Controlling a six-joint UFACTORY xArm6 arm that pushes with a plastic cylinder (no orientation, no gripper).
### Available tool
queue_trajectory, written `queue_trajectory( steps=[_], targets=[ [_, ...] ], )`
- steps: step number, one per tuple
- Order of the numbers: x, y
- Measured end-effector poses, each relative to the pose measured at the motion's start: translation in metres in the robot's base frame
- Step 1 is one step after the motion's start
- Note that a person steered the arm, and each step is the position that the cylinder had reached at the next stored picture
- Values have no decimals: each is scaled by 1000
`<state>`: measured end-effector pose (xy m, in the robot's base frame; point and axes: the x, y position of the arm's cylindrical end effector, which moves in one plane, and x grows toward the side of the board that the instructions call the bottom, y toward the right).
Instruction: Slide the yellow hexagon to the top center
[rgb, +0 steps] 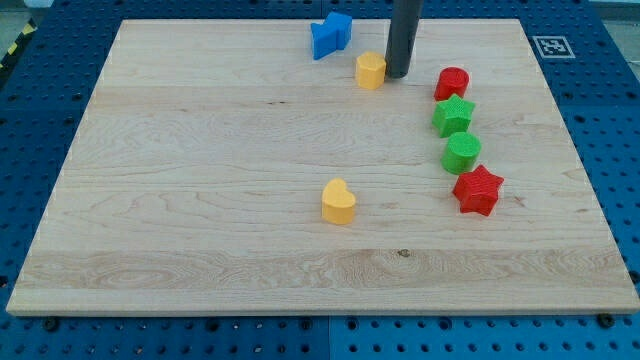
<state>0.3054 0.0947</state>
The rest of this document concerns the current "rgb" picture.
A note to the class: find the red star block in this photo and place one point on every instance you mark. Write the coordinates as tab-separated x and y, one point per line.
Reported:
478	191

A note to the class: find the black bolt front right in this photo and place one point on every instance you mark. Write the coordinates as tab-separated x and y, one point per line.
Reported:
605	320

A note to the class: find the red cylinder block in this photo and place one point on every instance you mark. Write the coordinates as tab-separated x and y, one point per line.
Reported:
452	80

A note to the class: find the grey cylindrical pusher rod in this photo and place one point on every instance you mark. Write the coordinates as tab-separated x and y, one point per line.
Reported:
401	37

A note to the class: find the white fiducial marker tag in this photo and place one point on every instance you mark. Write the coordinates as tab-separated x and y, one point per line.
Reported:
553	47

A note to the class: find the yellow hexagon block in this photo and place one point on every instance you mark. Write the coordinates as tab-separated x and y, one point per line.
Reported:
370	70

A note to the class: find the green cylinder block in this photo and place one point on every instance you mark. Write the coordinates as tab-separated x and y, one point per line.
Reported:
461	152

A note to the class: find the yellow heart block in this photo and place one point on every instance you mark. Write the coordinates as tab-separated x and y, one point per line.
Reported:
337	203

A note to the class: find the blue cube block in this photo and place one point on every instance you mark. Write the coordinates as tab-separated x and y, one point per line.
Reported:
342	23

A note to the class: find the black bolt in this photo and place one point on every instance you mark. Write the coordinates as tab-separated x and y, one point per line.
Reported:
50	324
605	320

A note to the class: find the blue triangle block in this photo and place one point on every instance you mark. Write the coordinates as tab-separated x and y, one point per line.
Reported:
324	40

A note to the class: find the green star block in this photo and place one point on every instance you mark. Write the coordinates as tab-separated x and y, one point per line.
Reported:
452	115

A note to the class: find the black bolt front left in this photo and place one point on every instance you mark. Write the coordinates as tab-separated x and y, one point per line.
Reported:
50	324

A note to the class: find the wooden board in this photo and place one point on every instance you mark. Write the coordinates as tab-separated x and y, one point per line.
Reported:
193	183

